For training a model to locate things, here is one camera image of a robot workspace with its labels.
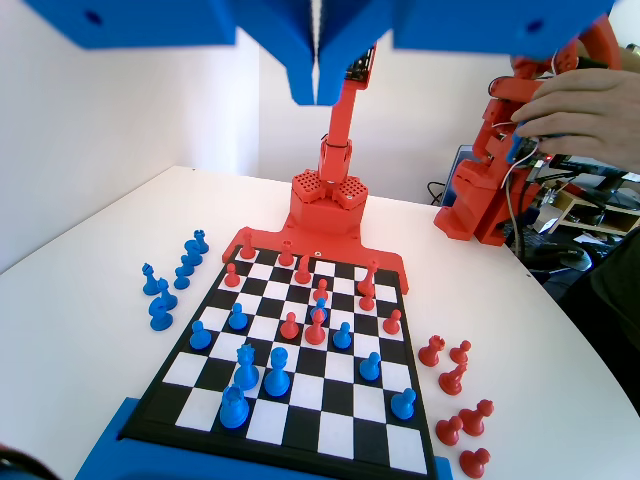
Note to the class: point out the blue queen chess piece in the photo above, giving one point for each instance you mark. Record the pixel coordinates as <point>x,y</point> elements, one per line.
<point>246,375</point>

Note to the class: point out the person's dark clothed body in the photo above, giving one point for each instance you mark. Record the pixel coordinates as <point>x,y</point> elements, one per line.
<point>610,310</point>

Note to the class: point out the black and white chessboard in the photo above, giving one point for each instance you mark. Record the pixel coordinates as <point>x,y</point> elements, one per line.
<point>310,400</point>

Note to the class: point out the red robot arm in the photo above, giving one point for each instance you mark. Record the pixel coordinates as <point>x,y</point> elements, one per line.
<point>335,150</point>

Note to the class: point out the blue rook chess piece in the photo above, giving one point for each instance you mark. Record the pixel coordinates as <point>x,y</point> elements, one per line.
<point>234,410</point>
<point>201,242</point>

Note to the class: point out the blue knight chess piece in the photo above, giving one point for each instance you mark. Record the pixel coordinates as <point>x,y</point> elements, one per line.
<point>161,320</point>

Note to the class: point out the red rook chess piece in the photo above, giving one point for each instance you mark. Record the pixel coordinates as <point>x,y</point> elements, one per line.
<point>431,354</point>
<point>285,256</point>

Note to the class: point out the person's bare hand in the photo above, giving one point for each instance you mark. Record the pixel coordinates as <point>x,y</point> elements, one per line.
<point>585,110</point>

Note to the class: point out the light wooden shelf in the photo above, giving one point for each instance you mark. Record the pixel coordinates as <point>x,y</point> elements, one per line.
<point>600,222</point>

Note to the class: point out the red pawn chess piece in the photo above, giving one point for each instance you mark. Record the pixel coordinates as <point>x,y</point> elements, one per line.
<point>366,302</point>
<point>447,432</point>
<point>459,354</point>
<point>474,464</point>
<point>392,325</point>
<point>289,329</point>
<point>320,291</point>
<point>231,278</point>

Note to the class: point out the blue base plate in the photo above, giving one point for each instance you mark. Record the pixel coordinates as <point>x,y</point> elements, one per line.
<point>110,450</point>

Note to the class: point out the black camera circuit board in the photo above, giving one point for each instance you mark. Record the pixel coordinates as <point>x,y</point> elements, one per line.
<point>361,65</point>

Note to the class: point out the red leader arm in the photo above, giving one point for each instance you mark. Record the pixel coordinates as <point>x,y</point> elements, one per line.
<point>470,200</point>

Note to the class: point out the red king chess piece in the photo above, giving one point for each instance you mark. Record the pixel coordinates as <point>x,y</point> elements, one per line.
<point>366,285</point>

